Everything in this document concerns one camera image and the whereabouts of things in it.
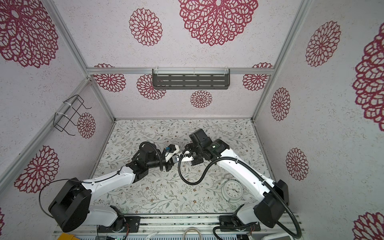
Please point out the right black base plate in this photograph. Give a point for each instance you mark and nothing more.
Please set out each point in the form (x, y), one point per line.
(230, 224)

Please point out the black wire wall basket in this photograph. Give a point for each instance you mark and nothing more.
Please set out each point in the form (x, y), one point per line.
(68, 115)

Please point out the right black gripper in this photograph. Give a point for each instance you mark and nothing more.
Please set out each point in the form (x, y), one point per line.
(196, 162)

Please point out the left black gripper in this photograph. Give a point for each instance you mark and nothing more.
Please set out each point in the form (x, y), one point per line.
(170, 163)

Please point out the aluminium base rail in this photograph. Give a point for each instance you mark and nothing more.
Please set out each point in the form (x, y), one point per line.
(163, 223)

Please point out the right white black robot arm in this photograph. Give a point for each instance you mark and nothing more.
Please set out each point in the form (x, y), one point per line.
(272, 197)

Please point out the yellow object at bottom edge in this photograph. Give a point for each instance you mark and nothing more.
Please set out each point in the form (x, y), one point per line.
(65, 236)

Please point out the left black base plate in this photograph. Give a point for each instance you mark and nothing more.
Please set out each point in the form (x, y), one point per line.
(131, 224)

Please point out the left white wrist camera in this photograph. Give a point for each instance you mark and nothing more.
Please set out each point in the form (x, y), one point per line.
(170, 151)

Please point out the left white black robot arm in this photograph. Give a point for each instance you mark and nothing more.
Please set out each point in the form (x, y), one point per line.
(72, 207)

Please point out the white round alarm clock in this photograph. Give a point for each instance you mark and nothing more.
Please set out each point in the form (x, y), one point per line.
(232, 190)

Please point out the dark grey wall shelf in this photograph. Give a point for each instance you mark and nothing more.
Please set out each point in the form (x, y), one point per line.
(191, 79)

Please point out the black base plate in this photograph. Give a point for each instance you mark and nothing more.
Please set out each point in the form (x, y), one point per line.
(131, 224)
(230, 224)

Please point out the white device at bottom edge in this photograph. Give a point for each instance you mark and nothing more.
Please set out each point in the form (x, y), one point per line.
(278, 236)

